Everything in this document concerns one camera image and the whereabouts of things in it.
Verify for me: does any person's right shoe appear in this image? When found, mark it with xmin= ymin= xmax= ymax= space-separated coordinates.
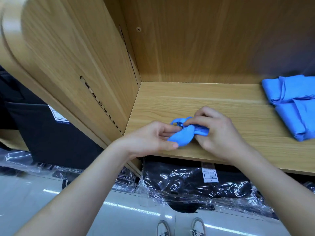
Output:
xmin=190 ymin=217 xmax=206 ymax=236

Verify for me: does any black wrapped bag with tag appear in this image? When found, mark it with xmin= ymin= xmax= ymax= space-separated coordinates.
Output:
xmin=140 ymin=160 xmax=254 ymax=213

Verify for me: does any white paper tag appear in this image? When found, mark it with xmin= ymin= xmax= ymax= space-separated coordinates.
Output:
xmin=201 ymin=162 xmax=219 ymax=183

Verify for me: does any person's right hand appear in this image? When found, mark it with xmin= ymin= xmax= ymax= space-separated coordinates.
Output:
xmin=183 ymin=106 xmax=252 ymax=163

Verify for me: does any wooden shelf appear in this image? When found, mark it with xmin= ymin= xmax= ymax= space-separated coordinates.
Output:
xmin=0 ymin=0 xmax=315 ymax=177

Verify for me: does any light blue non-woven bag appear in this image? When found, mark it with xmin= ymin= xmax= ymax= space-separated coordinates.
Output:
xmin=275 ymin=98 xmax=315 ymax=142
xmin=261 ymin=74 xmax=315 ymax=106
xmin=168 ymin=116 xmax=210 ymax=148

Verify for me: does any person's left forearm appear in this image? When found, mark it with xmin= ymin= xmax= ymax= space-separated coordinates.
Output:
xmin=15 ymin=140 xmax=135 ymax=236

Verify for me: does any black plastic-wrapped bag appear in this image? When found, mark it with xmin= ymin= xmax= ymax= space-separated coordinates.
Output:
xmin=251 ymin=177 xmax=315 ymax=218
xmin=0 ymin=147 xmax=141 ymax=193

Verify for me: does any dark unwrapped bags group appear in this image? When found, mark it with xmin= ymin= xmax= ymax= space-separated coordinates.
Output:
xmin=0 ymin=66 xmax=105 ymax=170

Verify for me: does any person's right forearm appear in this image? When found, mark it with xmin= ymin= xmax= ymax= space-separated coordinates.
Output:
xmin=232 ymin=147 xmax=315 ymax=236

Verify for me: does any white blue-edged label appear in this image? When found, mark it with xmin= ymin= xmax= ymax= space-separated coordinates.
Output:
xmin=48 ymin=105 xmax=71 ymax=125

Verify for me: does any person's left hand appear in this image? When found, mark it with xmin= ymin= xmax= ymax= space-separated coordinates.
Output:
xmin=115 ymin=121 xmax=184 ymax=160

